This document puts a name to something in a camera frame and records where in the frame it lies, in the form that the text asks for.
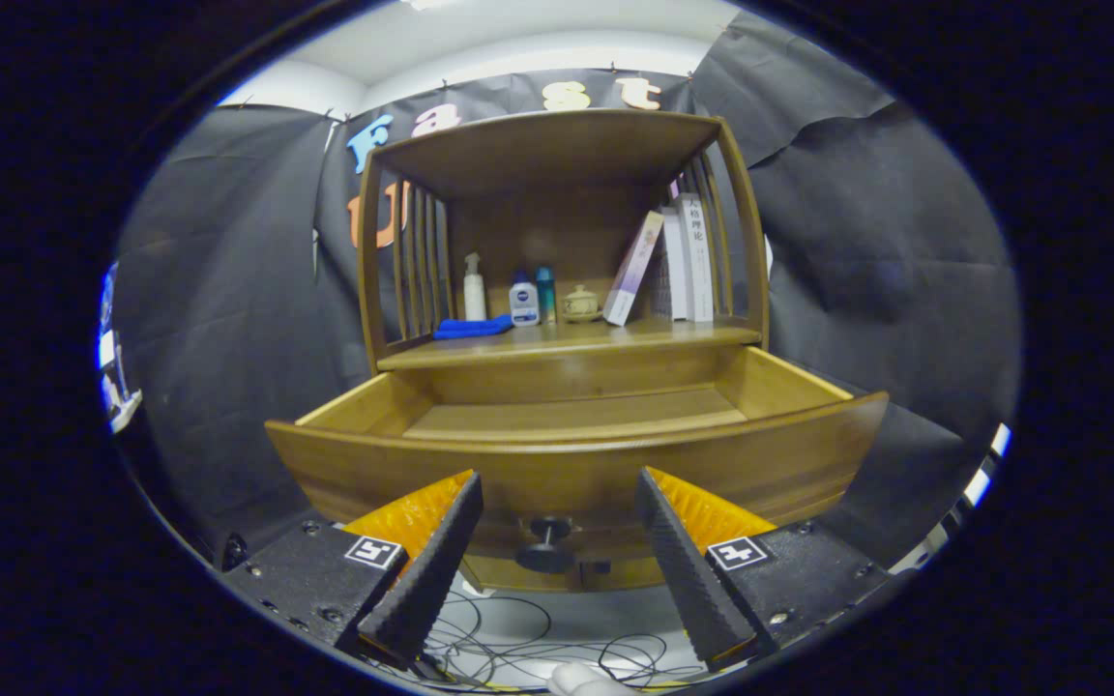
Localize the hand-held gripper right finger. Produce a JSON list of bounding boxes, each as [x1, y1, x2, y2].
[[634, 467, 896, 672]]

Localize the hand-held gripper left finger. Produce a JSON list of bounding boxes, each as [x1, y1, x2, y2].
[[219, 470, 485, 670]]

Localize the black drawer knob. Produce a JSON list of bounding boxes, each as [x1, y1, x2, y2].
[[515, 516, 577, 574]]

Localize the wooden drawer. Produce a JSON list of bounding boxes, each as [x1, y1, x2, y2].
[[265, 345, 890, 566]]

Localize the wooden countertop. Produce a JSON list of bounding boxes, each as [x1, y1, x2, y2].
[[378, 317, 763, 371]]

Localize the wooden cabinet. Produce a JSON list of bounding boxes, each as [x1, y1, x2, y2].
[[354, 108, 773, 593]]

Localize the blue cloth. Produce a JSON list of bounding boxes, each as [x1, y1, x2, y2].
[[432, 314, 514, 341]]

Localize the white pump bottle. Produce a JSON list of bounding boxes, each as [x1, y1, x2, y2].
[[462, 252, 487, 322]]

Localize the beige lidded teacup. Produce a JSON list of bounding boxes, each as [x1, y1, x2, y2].
[[560, 284, 603, 324]]

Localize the white bottle with blue cap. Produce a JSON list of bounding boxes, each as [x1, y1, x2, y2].
[[509, 270, 541, 327]]

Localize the plain white book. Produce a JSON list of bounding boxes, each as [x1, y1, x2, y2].
[[661, 206, 691, 322]]

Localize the purple and white book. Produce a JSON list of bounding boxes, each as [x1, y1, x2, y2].
[[602, 211, 665, 328]]

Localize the white book with black lettering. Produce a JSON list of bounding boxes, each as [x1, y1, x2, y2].
[[678, 192, 716, 323]]

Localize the white and blue object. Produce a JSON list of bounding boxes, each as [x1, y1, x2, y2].
[[98, 261, 144, 434]]

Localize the black cables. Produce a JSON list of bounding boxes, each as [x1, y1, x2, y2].
[[364, 590, 713, 692]]

